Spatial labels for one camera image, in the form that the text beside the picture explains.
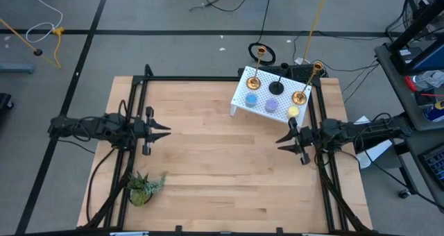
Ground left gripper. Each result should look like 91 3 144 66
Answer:
133 106 172 156

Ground green potted succulent plant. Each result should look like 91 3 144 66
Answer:
126 171 168 208

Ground yellow hanging cable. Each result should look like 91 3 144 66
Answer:
302 0 330 64

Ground gray desk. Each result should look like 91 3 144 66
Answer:
400 130 444 212

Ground blue screen laptop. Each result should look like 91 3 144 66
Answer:
390 41 444 76

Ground blue spray can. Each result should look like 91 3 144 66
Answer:
422 100 444 123

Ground red handled screwdriver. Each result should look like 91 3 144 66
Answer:
404 74 444 98

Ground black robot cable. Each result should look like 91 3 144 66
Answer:
85 146 119 226

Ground clear plastic bag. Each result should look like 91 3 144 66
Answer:
414 70 444 90

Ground black keyboard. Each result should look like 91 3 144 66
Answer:
418 144 444 192

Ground black candlestick holder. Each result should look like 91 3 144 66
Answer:
268 62 289 96

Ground gray equipment cart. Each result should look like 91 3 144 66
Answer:
374 37 444 133

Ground gold brass candlestick holder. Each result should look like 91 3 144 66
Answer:
246 45 268 91
291 61 324 106

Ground black coiled cable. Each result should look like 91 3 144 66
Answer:
247 0 277 67

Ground black aluminium table frame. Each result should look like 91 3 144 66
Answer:
83 64 374 232

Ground yellow jar candle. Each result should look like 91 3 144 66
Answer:
287 104 301 119

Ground white paper sheet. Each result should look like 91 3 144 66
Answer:
350 115 395 170

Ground black stand beam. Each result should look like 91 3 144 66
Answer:
388 0 444 53

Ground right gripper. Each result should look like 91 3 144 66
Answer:
275 117 322 166

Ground white perforated metal shelf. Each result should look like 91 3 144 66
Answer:
230 66 312 128

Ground blue jar candle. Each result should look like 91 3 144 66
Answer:
244 92 259 108

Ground white floor cable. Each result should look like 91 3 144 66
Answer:
24 0 64 44

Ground black floor object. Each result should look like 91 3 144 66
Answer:
0 92 15 112

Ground gray floor bar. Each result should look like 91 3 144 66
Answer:
0 63 35 74

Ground yellow floor cable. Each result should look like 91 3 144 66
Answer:
0 19 66 69

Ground purple jar candle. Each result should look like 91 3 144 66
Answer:
264 97 280 114

